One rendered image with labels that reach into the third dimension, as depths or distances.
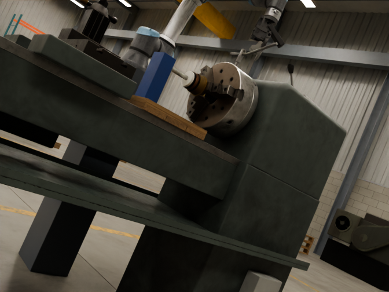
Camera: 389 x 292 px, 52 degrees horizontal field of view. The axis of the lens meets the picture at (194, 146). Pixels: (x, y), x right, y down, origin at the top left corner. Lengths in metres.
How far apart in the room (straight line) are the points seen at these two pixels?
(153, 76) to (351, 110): 11.61
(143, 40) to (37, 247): 1.14
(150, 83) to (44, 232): 0.95
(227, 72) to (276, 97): 0.23
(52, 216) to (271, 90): 1.18
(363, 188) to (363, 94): 2.91
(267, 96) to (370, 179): 10.40
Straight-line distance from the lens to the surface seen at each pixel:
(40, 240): 2.09
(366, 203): 11.85
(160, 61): 1.54
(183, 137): 1.48
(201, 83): 1.65
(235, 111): 1.64
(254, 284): 1.85
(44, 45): 1.16
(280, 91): 1.73
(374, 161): 12.17
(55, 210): 2.04
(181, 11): 2.27
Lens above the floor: 0.75
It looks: 3 degrees up
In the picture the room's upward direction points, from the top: 24 degrees clockwise
